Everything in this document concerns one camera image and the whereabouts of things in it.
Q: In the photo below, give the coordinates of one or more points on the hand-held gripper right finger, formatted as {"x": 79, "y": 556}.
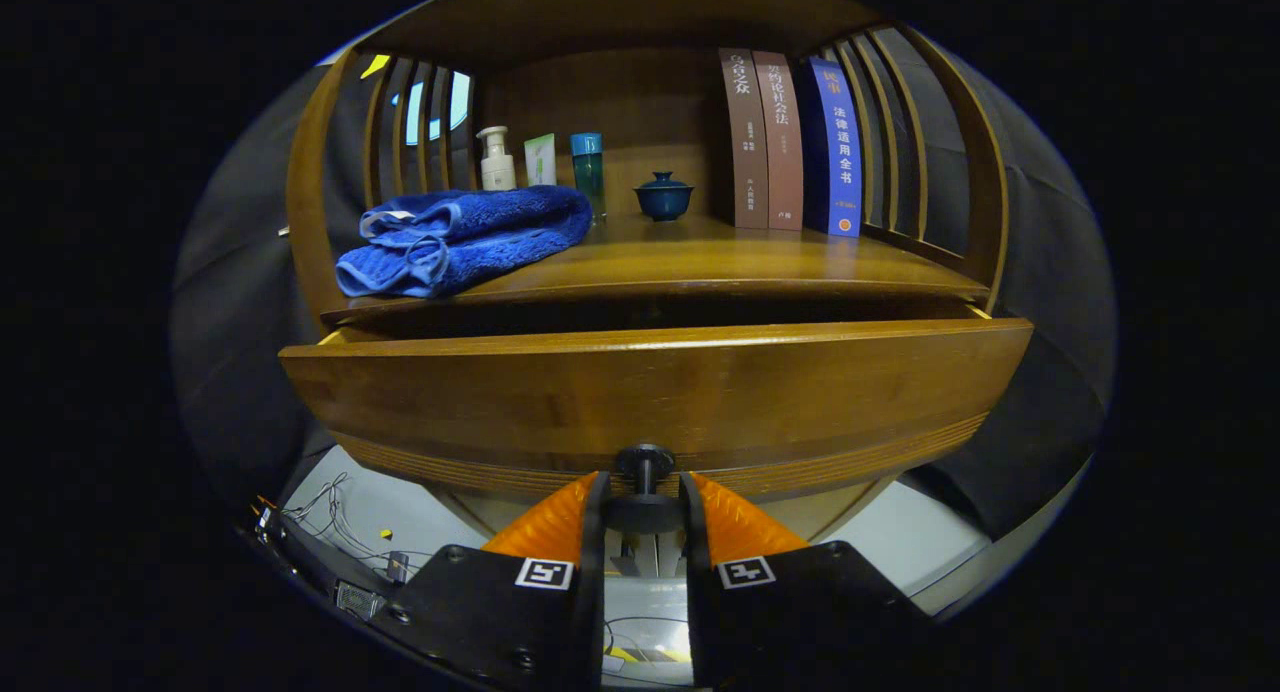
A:
{"x": 700, "y": 612}

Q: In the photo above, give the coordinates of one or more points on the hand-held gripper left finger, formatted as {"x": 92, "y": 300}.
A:
{"x": 590, "y": 612}

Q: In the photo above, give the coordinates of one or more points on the black drawer knob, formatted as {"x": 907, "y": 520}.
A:
{"x": 645, "y": 512}

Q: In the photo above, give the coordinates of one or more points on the wooden countertop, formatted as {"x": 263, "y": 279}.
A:
{"x": 720, "y": 257}

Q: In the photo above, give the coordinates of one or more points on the wooden cabinet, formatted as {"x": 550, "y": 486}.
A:
{"x": 640, "y": 102}

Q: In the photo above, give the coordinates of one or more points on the blue folded towel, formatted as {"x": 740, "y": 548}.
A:
{"x": 480, "y": 232}

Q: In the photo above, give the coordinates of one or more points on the blue lidded tea cup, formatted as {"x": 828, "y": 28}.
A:
{"x": 663, "y": 199}

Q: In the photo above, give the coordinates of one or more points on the teal glass bottle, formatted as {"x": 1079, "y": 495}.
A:
{"x": 588, "y": 172}

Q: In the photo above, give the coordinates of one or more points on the white green tube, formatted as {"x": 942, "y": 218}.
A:
{"x": 541, "y": 160}

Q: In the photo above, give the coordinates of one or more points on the white pump bottle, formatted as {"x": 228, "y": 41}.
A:
{"x": 497, "y": 164}

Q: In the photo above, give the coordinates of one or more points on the dark brown book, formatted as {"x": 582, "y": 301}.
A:
{"x": 745, "y": 142}

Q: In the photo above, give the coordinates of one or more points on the reddish brown book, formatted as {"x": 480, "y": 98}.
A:
{"x": 782, "y": 142}

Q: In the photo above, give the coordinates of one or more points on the blue book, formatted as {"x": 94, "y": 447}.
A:
{"x": 836, "y": 152}

